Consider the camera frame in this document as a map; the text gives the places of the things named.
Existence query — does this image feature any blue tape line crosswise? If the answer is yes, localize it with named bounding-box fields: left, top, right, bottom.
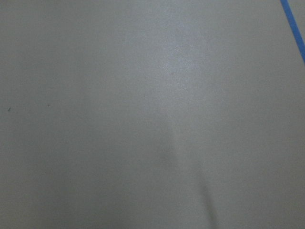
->
left=280, top=0, right=305, bottom=62

